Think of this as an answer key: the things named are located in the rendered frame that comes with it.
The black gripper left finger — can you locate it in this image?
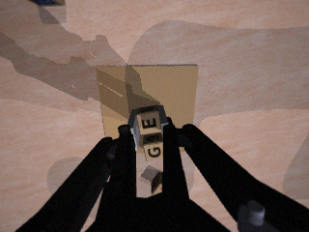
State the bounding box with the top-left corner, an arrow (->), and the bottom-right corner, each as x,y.
15,109 -> 140,232

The tan flat mat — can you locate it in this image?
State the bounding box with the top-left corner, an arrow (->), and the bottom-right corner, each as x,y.
96,66 -> 199,139

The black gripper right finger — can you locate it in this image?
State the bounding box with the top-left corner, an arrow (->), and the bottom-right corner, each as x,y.
157,105 -> 309,232

